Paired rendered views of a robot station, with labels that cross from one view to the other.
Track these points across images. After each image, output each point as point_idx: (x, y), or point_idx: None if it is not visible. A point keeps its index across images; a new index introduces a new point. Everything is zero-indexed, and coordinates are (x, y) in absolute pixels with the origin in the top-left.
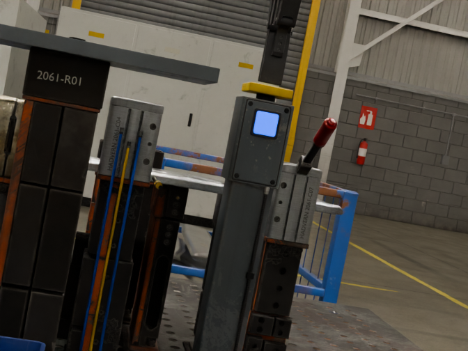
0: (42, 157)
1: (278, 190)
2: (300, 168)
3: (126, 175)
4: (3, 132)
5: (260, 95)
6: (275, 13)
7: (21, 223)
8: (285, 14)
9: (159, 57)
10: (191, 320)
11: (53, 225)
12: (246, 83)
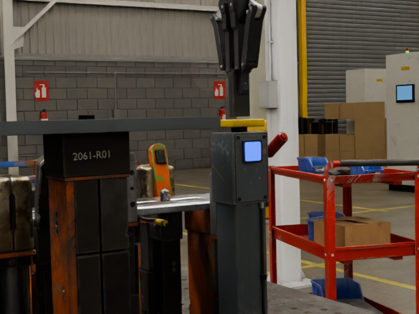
0: (90, 228)
1: None
2: None
3: None
4: (5, 212)
5: (237, 128)
6: (235, 58)
7: (85, 291)
8: (250, 58)
9: (174, 118)
10: None
11: (111, 285)
12: (226, 121)
